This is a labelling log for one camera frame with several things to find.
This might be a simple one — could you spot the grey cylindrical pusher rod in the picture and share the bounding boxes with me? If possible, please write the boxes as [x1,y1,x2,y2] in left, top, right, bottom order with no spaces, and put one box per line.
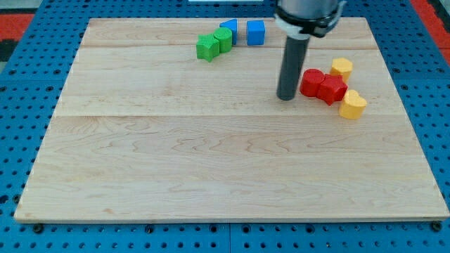
[276,37,309,100]

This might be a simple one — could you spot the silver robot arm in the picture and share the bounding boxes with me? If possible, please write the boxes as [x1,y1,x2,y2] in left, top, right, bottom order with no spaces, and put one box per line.
[274,0,347,100]

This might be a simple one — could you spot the blue cube block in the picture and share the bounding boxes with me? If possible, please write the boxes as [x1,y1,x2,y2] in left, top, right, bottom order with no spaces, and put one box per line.
[246,20,266,46]

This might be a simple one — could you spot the red cylinder block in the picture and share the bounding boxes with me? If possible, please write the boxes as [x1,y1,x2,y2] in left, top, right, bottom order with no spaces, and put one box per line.
[300,69,325,97]

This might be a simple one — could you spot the yellow hexagon block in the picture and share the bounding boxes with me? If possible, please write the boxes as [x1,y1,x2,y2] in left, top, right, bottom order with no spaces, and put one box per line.
[329,58,353,83]

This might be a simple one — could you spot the red star block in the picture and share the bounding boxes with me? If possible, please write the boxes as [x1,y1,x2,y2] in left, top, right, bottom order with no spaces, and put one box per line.
[316,74,348,105]

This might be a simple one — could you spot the blue triangle block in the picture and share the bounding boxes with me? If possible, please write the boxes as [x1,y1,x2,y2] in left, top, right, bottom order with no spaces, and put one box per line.
[219,18,238,46]

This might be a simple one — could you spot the green cylinder block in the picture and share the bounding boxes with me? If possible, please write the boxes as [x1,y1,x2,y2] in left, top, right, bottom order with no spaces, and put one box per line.
[213,27,233,53]

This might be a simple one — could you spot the yellow heart block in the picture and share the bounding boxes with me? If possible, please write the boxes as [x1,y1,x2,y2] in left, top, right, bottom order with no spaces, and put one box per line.
[338,89,368,119]

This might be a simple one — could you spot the green star block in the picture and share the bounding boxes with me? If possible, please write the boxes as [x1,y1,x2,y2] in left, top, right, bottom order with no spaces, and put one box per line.
[195,34,219,63]

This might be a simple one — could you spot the wooden board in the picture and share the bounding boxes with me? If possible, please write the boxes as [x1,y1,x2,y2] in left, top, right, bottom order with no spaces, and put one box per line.
[15,18,449,223]

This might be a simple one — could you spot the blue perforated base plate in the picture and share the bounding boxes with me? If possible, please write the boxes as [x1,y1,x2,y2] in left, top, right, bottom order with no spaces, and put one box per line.
[1,0,449,252]

